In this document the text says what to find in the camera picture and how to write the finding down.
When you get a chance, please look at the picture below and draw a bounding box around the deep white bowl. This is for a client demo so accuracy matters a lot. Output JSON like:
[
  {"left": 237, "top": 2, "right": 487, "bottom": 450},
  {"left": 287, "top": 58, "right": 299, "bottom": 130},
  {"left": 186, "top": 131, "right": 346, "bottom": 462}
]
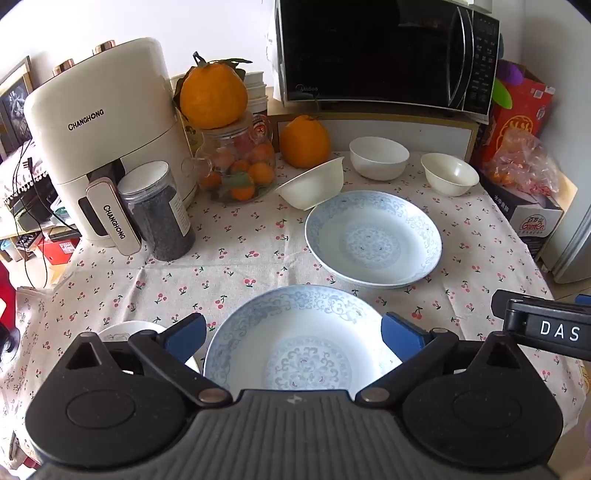
[{"left": 349, "top": 137, "right": 411, "bottom": 181}]

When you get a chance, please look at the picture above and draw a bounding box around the flat red box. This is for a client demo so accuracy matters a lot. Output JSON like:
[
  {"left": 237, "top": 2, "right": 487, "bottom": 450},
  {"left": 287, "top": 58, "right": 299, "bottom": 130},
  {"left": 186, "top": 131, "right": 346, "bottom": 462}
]
[{"left": 37, "top": 233, "right": 83, "bottom": 267}]

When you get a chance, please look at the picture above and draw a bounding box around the cream air fryer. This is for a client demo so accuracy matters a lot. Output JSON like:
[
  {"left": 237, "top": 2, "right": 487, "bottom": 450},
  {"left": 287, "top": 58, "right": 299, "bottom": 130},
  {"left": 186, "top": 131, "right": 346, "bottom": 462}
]
[{"left": 24, "top": 38, "right": 199, "bottom": 256}]

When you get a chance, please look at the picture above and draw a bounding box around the large orange with leaves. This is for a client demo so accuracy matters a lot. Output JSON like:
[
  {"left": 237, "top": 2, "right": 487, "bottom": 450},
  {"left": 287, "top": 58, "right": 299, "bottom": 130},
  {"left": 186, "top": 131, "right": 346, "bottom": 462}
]
[{"left": 173, "top": 52, "right": 253, "bottom": 130}]

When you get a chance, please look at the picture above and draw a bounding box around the wooden framed stand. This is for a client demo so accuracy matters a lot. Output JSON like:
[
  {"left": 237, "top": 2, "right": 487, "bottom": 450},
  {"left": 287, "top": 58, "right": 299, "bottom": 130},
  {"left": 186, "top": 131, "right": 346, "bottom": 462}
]
[{"left": 268, "top": 110, "right": 476, "bottom": 163}]

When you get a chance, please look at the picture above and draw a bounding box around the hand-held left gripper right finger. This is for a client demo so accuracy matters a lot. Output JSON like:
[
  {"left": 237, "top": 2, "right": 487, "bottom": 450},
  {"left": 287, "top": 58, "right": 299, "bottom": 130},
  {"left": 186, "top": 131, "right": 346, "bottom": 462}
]
[{"left": 355, "top": 311, "right": 528, "bottom": 409}]

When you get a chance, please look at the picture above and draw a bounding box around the black device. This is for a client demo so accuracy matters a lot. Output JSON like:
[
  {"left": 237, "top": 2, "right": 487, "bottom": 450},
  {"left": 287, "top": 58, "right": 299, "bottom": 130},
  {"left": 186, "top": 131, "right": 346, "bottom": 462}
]
[{"left": 4, "top": 178, "right": 61, "bottom": 232}]

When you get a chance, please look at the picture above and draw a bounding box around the beige cardboard sheet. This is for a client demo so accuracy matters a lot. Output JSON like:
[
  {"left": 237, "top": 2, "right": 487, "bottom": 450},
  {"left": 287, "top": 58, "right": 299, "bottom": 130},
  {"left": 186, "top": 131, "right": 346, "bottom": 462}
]
[{"left": 551, "top": 172, "right": 579, "bottom": 219}]

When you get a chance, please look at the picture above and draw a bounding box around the plastic bag of tangerines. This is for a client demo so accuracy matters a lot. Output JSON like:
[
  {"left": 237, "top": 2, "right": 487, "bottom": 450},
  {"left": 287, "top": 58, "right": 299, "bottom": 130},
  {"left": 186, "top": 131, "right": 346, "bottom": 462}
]
[{"left": 488, "top": 129, "right": 552, "bottom": 197}]

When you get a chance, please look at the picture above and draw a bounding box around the pile of small tangerines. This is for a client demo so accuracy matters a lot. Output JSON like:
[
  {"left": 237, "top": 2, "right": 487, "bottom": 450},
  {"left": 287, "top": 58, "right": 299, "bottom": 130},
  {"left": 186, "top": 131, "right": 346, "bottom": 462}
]
[{"left": 201, "top": 141, "right": 277, "bottom": 202}]

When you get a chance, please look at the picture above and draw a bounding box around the small cream bowl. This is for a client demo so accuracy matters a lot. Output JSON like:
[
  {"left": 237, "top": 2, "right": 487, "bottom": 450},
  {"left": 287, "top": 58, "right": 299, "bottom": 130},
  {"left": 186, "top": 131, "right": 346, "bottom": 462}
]
[{"left": 420, "top": 152, "right": 480, "bottom": 198}]

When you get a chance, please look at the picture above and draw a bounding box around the white printed carton box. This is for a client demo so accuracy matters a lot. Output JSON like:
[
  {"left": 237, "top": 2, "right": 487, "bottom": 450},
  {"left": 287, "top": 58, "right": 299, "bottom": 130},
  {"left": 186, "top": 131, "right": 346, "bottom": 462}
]
[{"left": 480, "top": 173, "right": 566, "bottom": 264}]

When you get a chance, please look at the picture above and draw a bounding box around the white plate with rose print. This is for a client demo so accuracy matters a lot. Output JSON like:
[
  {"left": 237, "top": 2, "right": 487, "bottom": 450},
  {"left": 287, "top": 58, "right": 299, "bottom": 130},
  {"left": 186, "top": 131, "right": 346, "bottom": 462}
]
[{"left": 97, "top": 320, "right": 202, "bottom": 376}]

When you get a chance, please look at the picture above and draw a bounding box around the purple and green toy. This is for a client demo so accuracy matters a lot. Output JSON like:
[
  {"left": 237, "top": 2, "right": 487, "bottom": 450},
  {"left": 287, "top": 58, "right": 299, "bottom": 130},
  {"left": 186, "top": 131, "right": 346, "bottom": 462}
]
[{"left": 492, "top": 60, "right": 527, "bottom": 106}]

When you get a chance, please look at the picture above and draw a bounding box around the stack of white paper cups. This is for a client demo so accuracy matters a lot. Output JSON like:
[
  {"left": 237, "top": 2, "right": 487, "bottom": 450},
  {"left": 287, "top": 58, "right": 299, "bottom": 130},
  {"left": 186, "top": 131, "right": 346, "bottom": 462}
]
[{"left": 245, "top": 70, "right": 269, "bottom": 116}]

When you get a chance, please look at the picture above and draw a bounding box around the large orange with stem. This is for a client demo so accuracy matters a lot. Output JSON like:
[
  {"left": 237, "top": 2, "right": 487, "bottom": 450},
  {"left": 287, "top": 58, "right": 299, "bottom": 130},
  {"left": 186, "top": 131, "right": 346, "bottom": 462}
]
[{"left": 281, "top": 115, "right": 332, "bottom": 169}]

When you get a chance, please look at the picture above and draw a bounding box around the red and white printed cup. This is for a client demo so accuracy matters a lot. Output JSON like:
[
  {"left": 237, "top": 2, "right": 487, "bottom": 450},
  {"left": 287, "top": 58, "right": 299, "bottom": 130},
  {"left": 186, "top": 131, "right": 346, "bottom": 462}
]
[{"left": 252, "top": 113, "right": 274, "bottom": 145}]

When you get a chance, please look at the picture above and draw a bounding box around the cherry print tablecloth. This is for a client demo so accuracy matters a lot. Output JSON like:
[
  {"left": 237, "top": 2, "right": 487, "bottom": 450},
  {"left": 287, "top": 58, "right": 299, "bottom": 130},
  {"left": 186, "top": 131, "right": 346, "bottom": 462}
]
[{"left": 0, "top": 151, "right": 587, "bottom": 462}]

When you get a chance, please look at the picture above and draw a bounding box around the glass pitcher with wooden lid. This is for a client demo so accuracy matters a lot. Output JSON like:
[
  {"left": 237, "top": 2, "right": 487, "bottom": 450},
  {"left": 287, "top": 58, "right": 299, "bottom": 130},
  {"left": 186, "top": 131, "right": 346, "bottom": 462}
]
[{"left": 182, "top": 111, "right": 278, "bottom": 205}]

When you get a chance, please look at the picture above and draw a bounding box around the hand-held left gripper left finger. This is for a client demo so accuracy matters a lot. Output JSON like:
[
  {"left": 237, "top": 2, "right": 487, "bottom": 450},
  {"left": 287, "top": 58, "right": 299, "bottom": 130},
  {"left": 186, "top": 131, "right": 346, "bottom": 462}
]
[{"left": 65, "top": 314, "right": 232, "bottom": 408}]

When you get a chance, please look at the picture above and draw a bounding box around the framed animal picture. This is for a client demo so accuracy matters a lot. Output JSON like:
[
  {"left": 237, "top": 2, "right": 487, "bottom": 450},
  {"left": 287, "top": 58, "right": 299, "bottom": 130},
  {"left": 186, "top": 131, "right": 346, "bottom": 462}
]
[{"left": 0, "top": 55, "right": 33, "bottom": 160}]

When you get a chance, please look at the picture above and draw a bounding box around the blue patterned plate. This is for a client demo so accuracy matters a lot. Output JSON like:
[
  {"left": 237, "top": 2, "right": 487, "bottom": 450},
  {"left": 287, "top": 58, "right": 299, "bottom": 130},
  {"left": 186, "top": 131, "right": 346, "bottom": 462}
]
[
  {"left": 304, "top": 190, "right": 443, "bottom": 283},
  {"left": 308, "top": 249, "right": 441, "bottom": 291},
  {"left": 203, "top": 285, "right": 402, "bottom": 398}
]

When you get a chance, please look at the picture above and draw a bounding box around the clear jar of black seeds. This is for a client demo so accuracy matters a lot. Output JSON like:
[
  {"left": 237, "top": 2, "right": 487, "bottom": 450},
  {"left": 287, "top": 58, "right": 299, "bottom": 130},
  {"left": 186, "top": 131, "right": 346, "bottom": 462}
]
[{"left": 117, "top": 161, "right": 197, "bottom": 261}]

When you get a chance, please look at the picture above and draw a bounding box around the wide cream bowl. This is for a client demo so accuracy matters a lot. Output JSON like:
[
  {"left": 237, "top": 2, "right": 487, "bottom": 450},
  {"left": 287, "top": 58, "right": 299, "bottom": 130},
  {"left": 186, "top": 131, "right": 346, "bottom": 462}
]
[{"left": 276, "top": 157, "right": 345, "bottom": 212}]

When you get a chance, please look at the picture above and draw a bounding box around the black microwave oven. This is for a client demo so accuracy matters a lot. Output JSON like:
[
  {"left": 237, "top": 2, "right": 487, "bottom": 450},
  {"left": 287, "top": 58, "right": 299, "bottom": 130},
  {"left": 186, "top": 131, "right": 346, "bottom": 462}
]
[{"left": 268, "top": 0, "right": 501, "bottom": 124}]

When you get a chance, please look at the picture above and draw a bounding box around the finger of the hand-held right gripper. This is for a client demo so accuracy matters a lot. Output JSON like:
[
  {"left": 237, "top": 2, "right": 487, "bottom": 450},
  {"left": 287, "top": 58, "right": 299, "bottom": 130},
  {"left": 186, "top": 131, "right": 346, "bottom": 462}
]
[{"left": 491, "top": 290, "right": 514, "bottom": 320}]

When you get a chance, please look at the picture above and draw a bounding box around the red carton box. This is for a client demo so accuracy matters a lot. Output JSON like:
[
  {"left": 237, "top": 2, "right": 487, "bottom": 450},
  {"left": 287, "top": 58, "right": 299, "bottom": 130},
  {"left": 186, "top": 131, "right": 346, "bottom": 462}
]
[{"left": 480, "top": 62, "right": 555, "bottom": 172}]

